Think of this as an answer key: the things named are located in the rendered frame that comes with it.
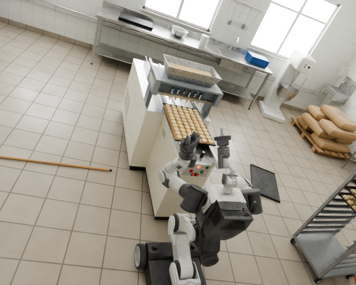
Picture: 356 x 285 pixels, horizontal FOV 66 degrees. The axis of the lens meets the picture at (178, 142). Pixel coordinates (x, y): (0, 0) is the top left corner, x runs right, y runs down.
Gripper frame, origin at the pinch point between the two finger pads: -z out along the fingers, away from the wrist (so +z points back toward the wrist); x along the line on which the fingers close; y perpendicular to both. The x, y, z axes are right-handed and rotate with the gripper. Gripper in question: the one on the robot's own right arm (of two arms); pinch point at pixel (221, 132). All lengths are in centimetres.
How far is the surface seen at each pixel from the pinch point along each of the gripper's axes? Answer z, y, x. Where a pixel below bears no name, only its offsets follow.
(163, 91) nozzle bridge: -54, 44, 57
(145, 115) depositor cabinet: -34, 49, 79
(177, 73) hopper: -67, 37, 40
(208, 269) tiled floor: 114, 63, 30
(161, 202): 50, 47, 66
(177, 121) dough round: -23, 43, 45
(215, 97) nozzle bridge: -51, 75, 11
